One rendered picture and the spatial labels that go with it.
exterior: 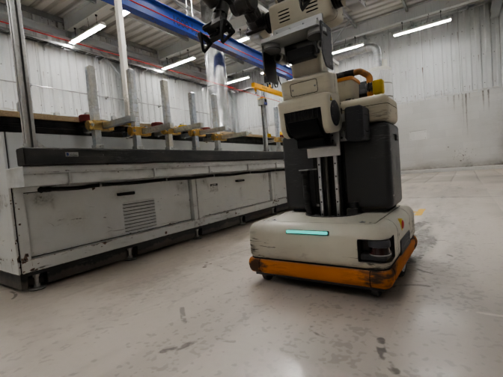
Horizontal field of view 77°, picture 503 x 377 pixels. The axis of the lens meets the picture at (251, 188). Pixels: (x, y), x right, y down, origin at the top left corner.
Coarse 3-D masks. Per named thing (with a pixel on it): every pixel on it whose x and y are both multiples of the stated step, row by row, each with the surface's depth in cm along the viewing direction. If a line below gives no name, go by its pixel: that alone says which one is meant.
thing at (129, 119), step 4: (128, 116) 156; (132, 116) 157; (112, 120) 164; (116, 120) 162; (120, 120) 160; (124, 120) 158; (128, 120) 157; (132, 120) 156; (104, 124) 168; (108, 124) 166; (112, 124) 164; (116, 124) 162; (120, 124) 162; (84, 128) 179; (108, 128) 171; (84, 132) 179; (88, 132) 179
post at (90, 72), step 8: (88, 72) 164; (88, 80) 165; (88, 88) 166; (96, 88) 167; (88, 96) 166; (96, 96) 167; (88, 104) 167; (96, 104) 167; (96, 112) 167; (96, 136) 166
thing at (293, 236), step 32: (256, 224) 145; (288, 224) 136; (320, 224) 128; (352, 224) 121; (384, 224) 119; (256, 256) 145; (288, 256) 134; (320, 256) 126; (352, 256) 119; (384, 256) 113; (384, 288) 113
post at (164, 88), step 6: (162, 84) 206; (162, 90) 207; (162, 96) 207; (168, 96) 209; (162, 102) 208; (168, 102) 209; (162, 108) 208; (168, 108) 208; (168, 114) 208; (168, 120) 208; (168, 138) 208; (168, 144) 208
